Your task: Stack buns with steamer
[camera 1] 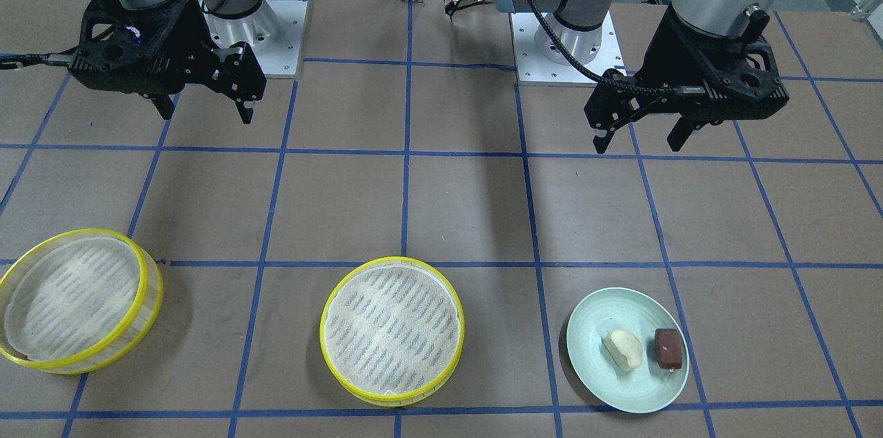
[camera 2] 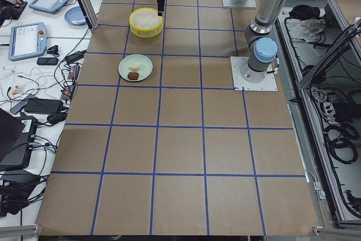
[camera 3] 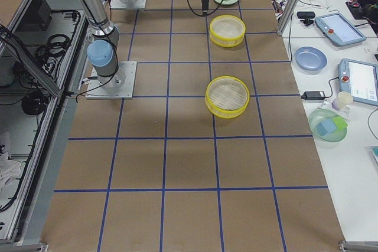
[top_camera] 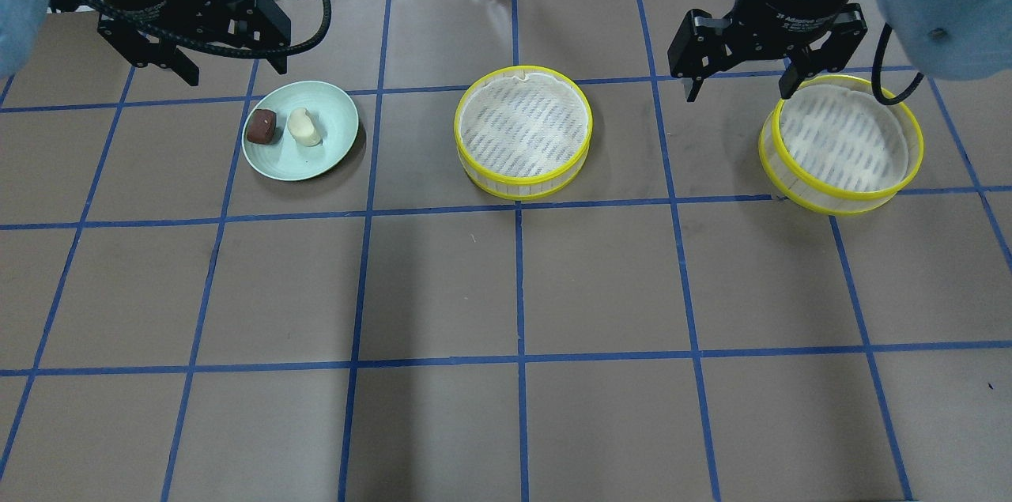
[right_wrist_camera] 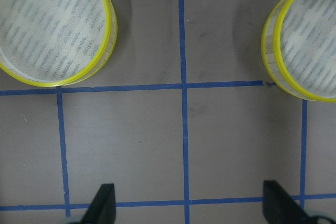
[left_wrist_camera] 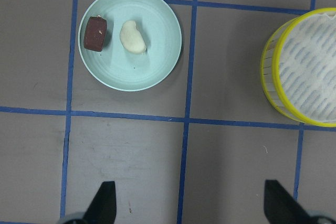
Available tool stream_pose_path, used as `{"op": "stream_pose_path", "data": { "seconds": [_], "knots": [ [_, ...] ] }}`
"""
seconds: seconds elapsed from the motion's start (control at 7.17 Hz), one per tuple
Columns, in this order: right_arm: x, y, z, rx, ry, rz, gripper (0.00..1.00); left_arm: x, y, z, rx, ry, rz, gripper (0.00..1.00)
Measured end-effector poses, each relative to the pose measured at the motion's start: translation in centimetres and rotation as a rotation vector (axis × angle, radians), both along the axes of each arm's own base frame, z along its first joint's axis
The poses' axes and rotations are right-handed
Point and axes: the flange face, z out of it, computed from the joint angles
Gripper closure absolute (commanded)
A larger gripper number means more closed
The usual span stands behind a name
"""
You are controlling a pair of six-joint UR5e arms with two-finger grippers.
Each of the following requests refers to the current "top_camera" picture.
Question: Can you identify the green plate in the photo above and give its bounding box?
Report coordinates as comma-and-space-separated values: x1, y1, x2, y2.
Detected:
242, 81, 359, 182

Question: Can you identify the yellow steamer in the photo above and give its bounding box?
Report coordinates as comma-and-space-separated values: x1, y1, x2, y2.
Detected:
453, 65, 594, 202
757, 74, 925, 217

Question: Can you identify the brown bun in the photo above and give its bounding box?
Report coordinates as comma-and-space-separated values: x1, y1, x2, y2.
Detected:
244, 108, 278, 145

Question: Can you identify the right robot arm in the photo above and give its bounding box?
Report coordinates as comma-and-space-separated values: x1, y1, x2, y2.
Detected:
667, 0, 1011, 106

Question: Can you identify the white bun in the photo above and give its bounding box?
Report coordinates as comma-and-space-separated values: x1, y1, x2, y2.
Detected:
286, 107, 322, 148

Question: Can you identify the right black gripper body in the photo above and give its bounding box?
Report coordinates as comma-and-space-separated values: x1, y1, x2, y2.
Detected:
667, 0, 867, 80

